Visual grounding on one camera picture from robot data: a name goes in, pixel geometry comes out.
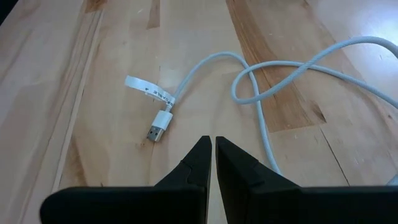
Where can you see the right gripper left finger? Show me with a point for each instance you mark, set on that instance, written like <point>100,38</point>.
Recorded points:
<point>186,186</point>

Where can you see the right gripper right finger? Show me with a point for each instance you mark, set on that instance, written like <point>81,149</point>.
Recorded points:
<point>248,193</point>

